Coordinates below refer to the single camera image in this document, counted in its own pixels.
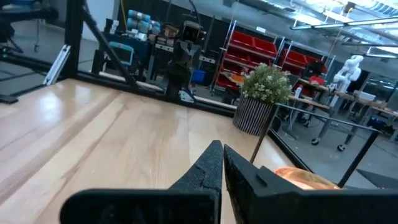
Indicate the long ceiling light rail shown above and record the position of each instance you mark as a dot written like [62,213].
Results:
[342,24]

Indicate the silver aluminium extrusion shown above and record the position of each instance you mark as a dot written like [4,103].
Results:
[59,63]

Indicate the orange transparent plastic plate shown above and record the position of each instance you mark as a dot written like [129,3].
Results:
[304,180]

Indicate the teal framed box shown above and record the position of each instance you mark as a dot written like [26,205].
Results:
[122,53]

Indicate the potted plant in striped pot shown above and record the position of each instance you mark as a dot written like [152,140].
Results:
[264,93]

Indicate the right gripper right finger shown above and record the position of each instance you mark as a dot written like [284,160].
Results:
[280,205]

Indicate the blue storage bin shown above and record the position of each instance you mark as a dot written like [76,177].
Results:
[198,76]

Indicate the wooden workbench on wheels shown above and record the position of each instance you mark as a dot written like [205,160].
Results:
[357,102]

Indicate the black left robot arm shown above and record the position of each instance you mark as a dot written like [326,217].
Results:
[183,59]

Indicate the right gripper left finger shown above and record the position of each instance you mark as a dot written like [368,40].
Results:
[155,205]

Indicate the rack with red bins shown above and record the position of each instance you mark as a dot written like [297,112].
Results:
[248,40]

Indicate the blue wrapped rolls bundle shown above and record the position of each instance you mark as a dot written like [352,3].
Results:
[143,21]

